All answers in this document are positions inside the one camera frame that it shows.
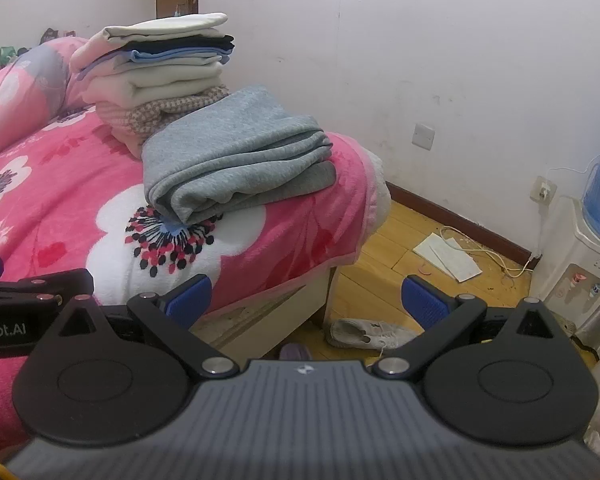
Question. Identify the stack of folded clothes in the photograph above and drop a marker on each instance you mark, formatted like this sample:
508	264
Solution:
155	75

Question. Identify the pink floral quilt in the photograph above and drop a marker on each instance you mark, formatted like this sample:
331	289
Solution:
25	90

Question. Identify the pink floral blanket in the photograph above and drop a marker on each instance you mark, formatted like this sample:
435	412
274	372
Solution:
70	200

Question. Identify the white water dispenser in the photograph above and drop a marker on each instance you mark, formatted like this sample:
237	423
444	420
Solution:
575	265

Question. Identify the grey sneaker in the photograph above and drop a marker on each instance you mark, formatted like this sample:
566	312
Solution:
370	335

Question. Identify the grey sweatpants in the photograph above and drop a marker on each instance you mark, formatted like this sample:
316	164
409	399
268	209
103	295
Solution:
230	160

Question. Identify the white wall switch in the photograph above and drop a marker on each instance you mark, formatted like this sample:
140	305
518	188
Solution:
423	136

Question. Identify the white paper sheets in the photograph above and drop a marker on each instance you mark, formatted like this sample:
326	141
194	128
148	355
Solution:
452	260

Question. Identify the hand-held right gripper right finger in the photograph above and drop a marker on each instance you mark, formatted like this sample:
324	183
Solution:
425	302

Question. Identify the cream bed frame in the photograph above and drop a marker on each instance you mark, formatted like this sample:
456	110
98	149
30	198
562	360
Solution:
280	305

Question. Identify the purple slipper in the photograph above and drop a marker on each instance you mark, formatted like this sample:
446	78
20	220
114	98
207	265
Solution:
295	351

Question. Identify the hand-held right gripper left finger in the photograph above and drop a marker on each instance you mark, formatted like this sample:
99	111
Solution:
192	300

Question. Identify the white wall socket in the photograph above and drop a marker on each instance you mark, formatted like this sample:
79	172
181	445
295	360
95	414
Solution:
542	190

